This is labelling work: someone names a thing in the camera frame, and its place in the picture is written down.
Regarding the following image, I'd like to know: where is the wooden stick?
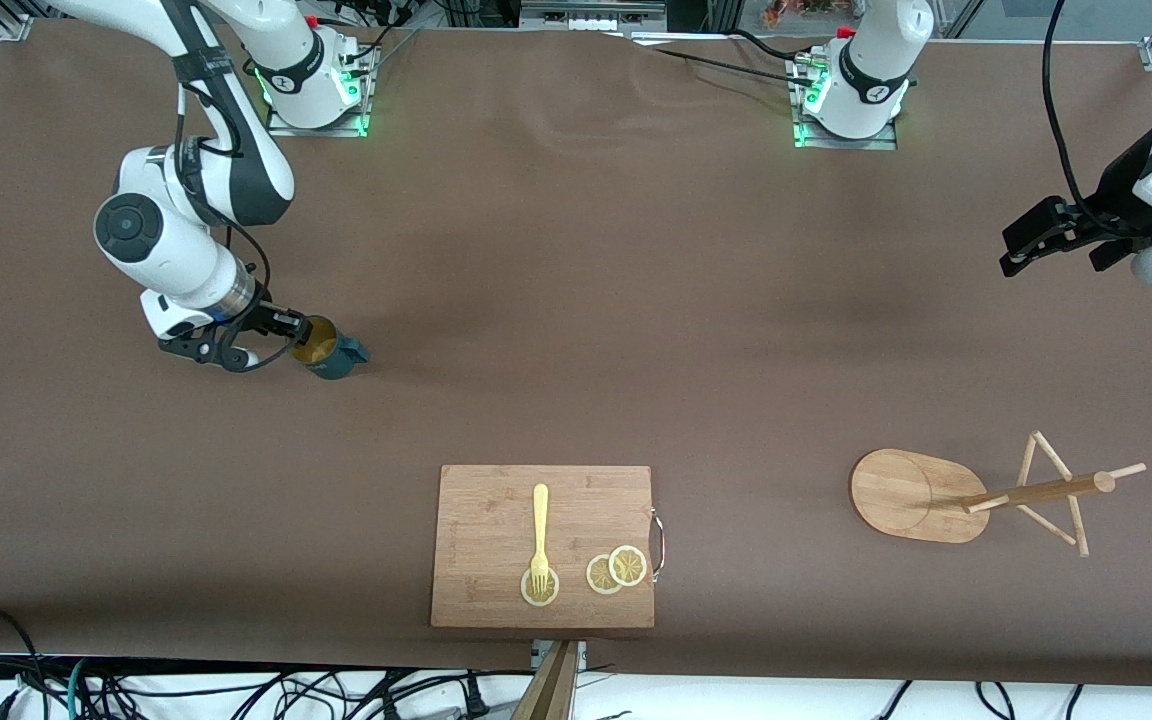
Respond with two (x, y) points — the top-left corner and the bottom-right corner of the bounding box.
(511, 640), (579, 720)

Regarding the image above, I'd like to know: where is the small metal bracket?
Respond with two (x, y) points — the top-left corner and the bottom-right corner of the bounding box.
(531, 640), (589, 673)

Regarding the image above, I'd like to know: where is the yellow plastic fork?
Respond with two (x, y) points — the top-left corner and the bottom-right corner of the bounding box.
(530, 484), (551, 597)

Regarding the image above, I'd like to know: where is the wooden mug rack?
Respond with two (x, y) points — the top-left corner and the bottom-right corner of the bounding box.
(849, 431), (1147, 559)

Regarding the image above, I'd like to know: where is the brown table cover sheet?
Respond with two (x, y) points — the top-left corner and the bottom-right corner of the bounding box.
(0, 18), (1152, 689)

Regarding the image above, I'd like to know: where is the grey power strip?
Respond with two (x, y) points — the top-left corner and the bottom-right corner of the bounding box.
(519, 0), (669, 31)

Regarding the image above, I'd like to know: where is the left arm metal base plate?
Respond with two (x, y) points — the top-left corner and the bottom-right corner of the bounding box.
(791, 55), (900, 151)

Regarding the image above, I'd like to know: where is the short black base cable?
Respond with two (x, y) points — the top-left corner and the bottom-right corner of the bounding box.
(731, 28), (819, 63)

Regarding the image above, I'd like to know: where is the bamboo cutting board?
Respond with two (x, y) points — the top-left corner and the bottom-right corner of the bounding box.
(430, 464), (665, 631)

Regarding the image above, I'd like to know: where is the teal ceramic mug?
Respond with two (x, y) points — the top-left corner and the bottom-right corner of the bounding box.
(291, 315), (371, 381)

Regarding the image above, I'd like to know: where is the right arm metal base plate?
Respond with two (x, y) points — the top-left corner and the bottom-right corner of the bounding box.
(264, 45), (371, 139)

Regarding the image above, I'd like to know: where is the long black base cable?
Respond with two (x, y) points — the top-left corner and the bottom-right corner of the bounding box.
(651, 45), (822, 91)

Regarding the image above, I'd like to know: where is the teal floor cable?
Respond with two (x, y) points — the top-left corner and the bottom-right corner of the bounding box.
(64, 657), (95, 720)

